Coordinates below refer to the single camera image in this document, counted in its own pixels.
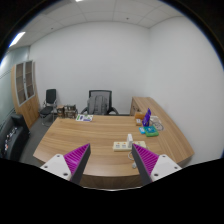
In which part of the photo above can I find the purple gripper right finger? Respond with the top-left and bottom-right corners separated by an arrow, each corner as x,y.
132,144 -> 181,185

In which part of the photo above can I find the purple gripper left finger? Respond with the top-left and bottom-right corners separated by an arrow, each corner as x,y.
41,144 -> 91,185

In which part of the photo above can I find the white charger plug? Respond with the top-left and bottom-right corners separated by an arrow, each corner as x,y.
127,134 -> 133,144

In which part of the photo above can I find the green box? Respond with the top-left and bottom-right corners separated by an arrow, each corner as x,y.
144,126 -> 159,137

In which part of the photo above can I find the wooden office desk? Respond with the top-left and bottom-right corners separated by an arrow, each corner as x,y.
32,96 -> 195,190

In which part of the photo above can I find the white power strip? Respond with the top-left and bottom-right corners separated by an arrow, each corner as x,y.
113,141 -> 146,152

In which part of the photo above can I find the colourful leaflet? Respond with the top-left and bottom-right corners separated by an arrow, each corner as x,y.
76,114 -> 93,122

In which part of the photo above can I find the orange small box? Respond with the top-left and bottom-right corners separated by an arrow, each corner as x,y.
134,112 -> 145,120

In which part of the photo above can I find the brown box stack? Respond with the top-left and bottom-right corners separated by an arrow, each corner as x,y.
57,105 -> 77,119

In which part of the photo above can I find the black visitor chair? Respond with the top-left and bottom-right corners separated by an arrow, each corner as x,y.
39,89 -> 57,125

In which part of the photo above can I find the wooden side cabinet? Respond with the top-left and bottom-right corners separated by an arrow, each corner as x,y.
130,97 -> 156,116

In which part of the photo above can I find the grey backpack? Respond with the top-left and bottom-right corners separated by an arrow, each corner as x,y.
87,95 -> 107,115

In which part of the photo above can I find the black sofa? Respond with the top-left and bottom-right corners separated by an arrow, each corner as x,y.
0,114 -> 30,161

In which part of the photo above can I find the grey office chair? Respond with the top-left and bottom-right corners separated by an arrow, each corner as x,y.
81,90 -> 118,115

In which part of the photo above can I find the wooden glass-door cabinet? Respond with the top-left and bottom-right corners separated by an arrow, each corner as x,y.
11,61 -> 39,128

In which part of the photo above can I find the ceiling light panel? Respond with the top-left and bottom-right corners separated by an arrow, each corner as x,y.
9,32 -> 26,48

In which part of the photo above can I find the white charger cable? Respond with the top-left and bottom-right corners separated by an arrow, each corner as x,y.
127,150 -> 138,170

